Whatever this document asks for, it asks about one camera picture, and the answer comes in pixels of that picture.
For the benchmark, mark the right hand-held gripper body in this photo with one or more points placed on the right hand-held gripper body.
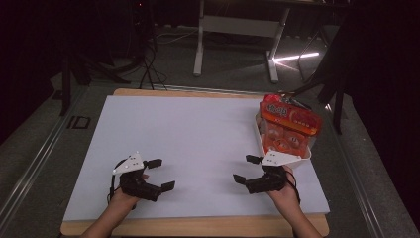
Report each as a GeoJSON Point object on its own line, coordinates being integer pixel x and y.
{"type": "Point", "coordinates": [267, 183]}

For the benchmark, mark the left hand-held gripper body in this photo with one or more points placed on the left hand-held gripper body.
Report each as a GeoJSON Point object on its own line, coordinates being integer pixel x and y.
{"type": "Point", "coordinates": [138, 186]}

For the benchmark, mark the white plastic tray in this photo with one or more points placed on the white plastic tray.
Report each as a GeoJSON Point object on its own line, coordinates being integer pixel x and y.
{"type": "Point", "coordinates": [307, 158]}

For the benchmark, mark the orange snack cake packet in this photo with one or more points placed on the orange snack cake packet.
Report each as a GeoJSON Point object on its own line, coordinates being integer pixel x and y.
{"type": "Point", "coordinates": [290, 119]}

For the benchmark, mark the red and black food packet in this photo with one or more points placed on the red and black food packet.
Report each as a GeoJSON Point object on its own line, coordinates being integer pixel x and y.
{"type": "Point", "coordinates": [292, 98]}

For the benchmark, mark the person's left hand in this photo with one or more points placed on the person's left hand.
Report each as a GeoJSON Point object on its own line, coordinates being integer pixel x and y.
{"type": "Point", "coordinates": [124, 198]}

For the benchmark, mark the person's right hand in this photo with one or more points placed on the person's right hand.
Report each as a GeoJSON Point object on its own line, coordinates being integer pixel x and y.
{"type": "Point", "coordinates": [285, 198]}

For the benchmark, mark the wooden table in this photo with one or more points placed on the wooden table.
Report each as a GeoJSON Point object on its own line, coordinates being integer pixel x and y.
{"type": "Point", "coordinates": [198, 226]}

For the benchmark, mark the black metal stand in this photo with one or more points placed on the black metal stand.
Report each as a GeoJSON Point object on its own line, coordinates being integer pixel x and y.
{"type": "Point", "coordinates": [66, 86]}

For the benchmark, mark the metal floor rail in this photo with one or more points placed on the metal floor rail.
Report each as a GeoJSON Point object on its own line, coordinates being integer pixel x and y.
{"type": "Point", "coordinates": [363, 198]}
{"type": "Point", "coordinates": [33, 165]}

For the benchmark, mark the white metal table frame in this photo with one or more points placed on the white metal table frame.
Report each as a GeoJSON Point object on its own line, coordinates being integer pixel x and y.
{"type": "Point", "coordinates": [237, 26]}

